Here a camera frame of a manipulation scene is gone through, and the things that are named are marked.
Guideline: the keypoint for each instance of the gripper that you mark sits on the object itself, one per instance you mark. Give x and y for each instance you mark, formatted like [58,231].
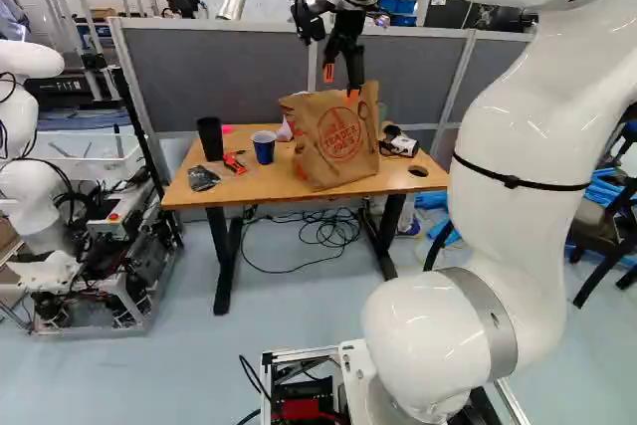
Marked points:
[348,27]

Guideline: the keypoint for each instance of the brown paper bag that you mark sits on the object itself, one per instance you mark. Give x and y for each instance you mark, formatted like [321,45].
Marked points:
[333,141]

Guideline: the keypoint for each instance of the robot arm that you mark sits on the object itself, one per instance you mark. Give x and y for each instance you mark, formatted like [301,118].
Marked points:
[522,146]

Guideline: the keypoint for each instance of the white and black device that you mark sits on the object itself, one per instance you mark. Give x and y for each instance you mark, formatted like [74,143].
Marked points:
[402,144]

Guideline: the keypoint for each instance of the blue plastic cup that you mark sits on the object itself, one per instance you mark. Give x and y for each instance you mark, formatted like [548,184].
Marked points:
[264,147]

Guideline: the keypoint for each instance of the grey office partition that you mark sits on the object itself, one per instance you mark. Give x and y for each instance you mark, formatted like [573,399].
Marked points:
[214,71]

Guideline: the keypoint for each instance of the small pink object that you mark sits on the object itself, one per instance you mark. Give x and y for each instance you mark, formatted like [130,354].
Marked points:
[227,129]

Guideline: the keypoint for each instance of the wooden table with black legs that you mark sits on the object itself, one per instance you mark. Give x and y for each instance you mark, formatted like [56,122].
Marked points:
[269,186]

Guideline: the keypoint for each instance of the orange and black tool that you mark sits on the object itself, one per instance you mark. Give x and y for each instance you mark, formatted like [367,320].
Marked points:
[234,162]

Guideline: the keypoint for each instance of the black cylinder cup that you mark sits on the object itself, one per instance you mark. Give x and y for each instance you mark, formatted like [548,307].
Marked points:
[211,139]

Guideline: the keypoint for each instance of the black mesh pouch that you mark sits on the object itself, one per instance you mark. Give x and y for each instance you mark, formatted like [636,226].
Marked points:
[203,177]

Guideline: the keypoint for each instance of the white robot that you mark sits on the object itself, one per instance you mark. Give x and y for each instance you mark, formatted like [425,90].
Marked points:
[30,171]

